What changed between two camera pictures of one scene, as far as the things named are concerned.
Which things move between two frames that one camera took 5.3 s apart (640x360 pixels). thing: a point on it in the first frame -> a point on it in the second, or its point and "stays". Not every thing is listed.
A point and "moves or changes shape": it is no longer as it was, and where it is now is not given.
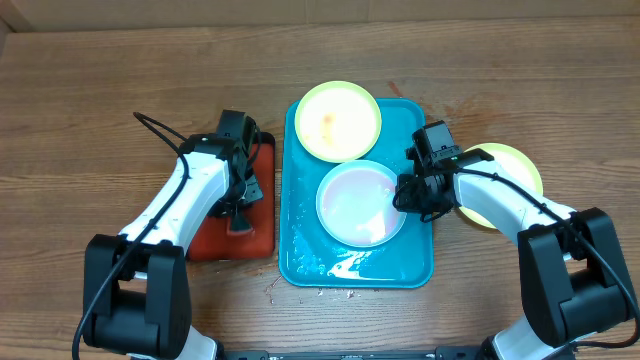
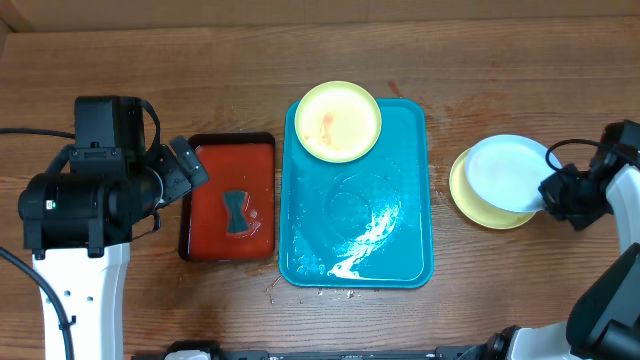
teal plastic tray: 310,256 stays
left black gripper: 254,192 -> 178,182
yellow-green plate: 338,121 stays
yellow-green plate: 512,161 moves or changes shape
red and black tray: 215,243 stays
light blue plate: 354,204 -> 509,170
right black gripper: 413,195 -> 553,191
